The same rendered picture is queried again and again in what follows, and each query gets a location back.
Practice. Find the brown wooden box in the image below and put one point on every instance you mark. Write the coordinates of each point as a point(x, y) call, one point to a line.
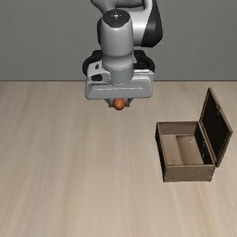
point(185, 172)

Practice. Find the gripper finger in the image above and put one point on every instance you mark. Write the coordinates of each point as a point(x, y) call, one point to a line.
point(110, 102)
point(128, 102)

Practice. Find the brown wooden box lid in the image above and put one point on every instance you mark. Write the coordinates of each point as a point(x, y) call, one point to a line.
point(216, 126)

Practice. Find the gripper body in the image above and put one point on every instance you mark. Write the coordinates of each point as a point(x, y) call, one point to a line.
point(120, 90)

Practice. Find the orange egg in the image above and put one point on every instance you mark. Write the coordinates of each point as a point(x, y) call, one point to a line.
point(118, 104)

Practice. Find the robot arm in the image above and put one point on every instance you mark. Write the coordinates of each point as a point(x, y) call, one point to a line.
point(117, 40)

